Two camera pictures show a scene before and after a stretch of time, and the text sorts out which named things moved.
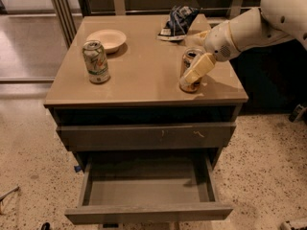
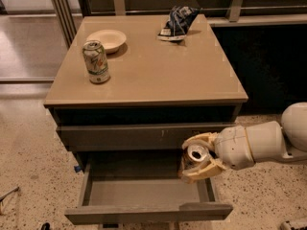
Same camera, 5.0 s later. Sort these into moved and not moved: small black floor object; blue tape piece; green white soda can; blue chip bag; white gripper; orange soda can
Moved: white gripper; orange soda can
Not moved: small black floor object; blue tape piece; green white soda can; blue chip bag
